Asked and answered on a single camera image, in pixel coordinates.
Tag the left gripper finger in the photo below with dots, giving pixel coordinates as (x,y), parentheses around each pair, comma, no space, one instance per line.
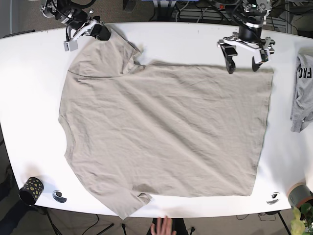
(229,51)
(256,60)

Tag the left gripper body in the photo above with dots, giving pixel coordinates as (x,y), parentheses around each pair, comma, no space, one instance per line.
(249,37)

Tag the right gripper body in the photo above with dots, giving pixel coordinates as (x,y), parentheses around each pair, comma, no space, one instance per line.
(73,33)

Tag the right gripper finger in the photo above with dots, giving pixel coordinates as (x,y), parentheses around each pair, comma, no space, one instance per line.
(101,32)

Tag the light grey T-shirt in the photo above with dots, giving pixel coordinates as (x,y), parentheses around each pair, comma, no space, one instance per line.
(302,103)

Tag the beige T-shirt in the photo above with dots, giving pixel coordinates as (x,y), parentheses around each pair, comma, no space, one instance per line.
(134,131)

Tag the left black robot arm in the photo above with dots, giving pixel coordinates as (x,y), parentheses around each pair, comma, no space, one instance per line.
(251,16)

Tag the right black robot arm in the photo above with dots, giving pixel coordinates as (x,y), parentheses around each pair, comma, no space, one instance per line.
(78,20)

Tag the person's right hand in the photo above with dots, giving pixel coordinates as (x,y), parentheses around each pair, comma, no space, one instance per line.
(162,226)

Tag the grey tape roll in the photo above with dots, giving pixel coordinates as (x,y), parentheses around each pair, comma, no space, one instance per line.
(299,194)

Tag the black gold-dotted cup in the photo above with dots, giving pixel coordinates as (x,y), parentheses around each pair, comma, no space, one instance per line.
(31,191)

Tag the green potted plant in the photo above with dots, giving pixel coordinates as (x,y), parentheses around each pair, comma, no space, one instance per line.
(302,224)

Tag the right table cable grommet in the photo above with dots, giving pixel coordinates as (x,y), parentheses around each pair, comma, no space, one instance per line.
(273,198)

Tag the table cable grommet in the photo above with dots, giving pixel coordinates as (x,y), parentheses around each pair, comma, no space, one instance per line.
(273,198)
(57,195)

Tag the left table cable grommet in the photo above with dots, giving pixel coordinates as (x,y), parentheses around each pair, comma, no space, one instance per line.
(57,195)

